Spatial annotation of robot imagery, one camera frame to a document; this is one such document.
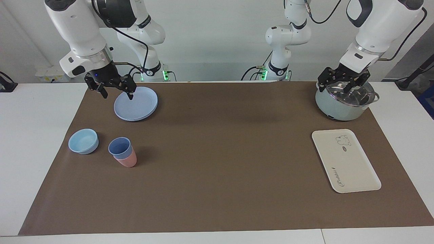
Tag light blue bowl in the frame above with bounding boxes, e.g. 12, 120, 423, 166
68, 128, 99, 155

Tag white wall socket box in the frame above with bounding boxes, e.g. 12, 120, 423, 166
35, 65, 73, 83

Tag cream rabbit print tray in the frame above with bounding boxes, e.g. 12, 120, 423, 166
312, 129, 382, 194

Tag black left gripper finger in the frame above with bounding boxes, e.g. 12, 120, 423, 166
318, 67, 336, 93
343, 71, 371, 94

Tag blue crate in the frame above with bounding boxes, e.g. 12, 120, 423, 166
418, 85, 434, 119

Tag brown table mat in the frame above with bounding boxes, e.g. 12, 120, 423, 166
19, 81, 434, 236

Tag blue round plate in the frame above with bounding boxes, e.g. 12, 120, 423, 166
114, 86, 158, 122

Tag black arm gripper cable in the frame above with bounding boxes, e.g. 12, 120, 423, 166
303, 0, 428, 62
91, 0, 150, 80

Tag black right arm gripper cable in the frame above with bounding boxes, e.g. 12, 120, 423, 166
91, 0, 150, 80

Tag blue plastic cup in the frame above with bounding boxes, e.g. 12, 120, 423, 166
108, 137, 132, 159

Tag black stand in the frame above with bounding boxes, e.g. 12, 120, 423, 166
395, 54, 434, 90

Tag pink plastic cup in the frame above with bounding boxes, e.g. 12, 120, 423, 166
113, 149, 138, 168

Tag black left arm base cables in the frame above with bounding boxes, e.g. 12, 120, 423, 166
241, 51, 273, 81

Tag glass pot lid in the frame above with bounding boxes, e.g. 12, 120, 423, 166
317, 81, 376, 107

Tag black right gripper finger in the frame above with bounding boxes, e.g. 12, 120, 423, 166
117, 75, 137, 100
85, 79, 108, 99

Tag black left arm gripper cable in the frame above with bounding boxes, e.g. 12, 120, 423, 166
303, 0, 428, 62

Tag pale green cooking pot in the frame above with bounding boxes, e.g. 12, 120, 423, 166
315, 80, 380, 121

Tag black table clamp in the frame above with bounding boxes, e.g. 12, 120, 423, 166
0, 71, 18, 93

